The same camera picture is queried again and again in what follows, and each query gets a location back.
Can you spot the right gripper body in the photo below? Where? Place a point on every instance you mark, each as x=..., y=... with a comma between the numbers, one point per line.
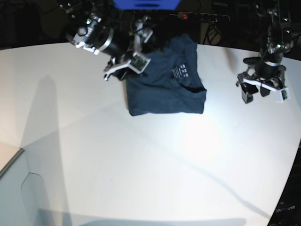
x=121, y=48

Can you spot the black power strip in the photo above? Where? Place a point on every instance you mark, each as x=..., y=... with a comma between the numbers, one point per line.
x=203, y=17

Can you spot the blue plastic bin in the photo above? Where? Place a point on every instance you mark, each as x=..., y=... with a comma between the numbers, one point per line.
x=146, y=4

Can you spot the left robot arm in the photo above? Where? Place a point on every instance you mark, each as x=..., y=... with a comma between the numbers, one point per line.
x=277, y=38

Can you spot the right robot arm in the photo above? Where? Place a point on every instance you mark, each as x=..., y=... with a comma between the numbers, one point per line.
x=99, y=26

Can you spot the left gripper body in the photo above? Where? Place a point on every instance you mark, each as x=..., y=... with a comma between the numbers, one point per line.
x=263, y=78

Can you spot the dark blue t-shirt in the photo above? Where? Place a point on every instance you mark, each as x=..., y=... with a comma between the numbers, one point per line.
x=170, y=83

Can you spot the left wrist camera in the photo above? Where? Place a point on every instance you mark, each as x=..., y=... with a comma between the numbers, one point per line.
x=282, y=95

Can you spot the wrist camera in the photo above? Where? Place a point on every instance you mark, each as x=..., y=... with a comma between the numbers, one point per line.
x=139, y=62
x=282, y=95

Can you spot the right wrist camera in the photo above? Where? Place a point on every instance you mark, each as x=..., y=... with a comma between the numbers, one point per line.
x=139, y=62

